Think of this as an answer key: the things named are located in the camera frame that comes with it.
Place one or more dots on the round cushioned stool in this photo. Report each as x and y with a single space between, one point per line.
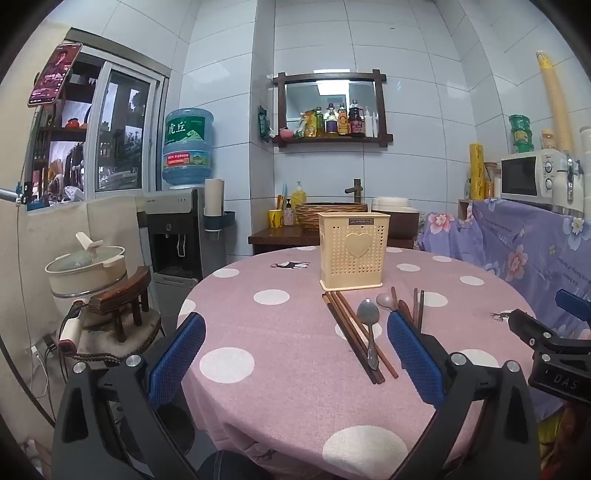
115 348

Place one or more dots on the green hanging packet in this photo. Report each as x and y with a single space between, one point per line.
263 122

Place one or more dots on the woven wicker basin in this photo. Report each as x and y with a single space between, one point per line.
307 214

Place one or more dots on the glass jar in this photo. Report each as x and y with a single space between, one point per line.
491 179

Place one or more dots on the white kettle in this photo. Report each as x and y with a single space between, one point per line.
564 184

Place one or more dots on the dark wooden counter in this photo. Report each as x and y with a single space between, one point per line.
277 237

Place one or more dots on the orange label sauce bottle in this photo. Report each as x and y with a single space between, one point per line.
342 120

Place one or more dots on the blue water jug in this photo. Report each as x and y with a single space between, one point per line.
187 152

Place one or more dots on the cream plastic utensil holder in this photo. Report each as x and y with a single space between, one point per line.
337 258

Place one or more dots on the yellow cup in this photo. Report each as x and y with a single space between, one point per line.
276 219

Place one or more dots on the white microwave oven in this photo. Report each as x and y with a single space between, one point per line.
521 177

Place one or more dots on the grey water dispenser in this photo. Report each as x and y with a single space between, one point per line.
184 221

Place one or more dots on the yellow snack packet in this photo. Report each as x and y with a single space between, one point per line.
307 125

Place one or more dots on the purple floral cloth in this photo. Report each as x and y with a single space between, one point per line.
508 240

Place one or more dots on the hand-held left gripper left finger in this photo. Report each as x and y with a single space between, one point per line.
178 357

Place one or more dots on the yellow wrap roll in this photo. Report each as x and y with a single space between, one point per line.
476 170

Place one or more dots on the bronze faucet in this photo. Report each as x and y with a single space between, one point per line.
356 191

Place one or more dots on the cream pot with glass lid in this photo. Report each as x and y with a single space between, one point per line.
87 281

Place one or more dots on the brown wooden chopstick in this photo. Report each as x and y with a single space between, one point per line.
415 304
390 368
394 293
356 339
421 309
349 340
341 303

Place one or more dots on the power strip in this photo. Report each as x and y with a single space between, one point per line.
44 345

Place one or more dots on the dark soy sauce bottle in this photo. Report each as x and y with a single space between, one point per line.
355 119

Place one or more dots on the green yellow bottle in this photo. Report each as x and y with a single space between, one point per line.
319 122

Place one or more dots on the translucent plastic spoon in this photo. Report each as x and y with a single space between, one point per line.
384 301

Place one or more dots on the white and red handheld device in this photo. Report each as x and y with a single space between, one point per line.
70 332

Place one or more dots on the dark wooden mirror shelf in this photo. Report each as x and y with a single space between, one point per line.
330 87

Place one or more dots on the pink polka dot tablecloth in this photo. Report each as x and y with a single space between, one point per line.
286 360

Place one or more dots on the yellow soap pump bottle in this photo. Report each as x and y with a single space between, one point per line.
299 196

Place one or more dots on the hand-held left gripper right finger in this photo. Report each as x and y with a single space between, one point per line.
413 357

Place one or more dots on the light blue toothbrush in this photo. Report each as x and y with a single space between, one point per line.
284 191

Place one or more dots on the dark label sauce bottle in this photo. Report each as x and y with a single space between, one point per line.
330 120

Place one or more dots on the pink round sponge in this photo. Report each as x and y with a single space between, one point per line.
286 134

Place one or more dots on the sliding glass window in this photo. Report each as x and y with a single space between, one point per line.
120 138

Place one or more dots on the small dark wooden stool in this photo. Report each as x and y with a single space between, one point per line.
121 293

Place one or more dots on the white plastic bottle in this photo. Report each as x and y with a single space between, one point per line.
370 123

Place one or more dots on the brown pot with white lid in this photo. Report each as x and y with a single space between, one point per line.
395 204

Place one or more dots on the smartphone on mount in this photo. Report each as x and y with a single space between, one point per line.
54 74

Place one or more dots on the yellow lidded jar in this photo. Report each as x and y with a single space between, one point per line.
547 139

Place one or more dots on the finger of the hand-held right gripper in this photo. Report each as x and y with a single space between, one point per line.
531 327
575 304

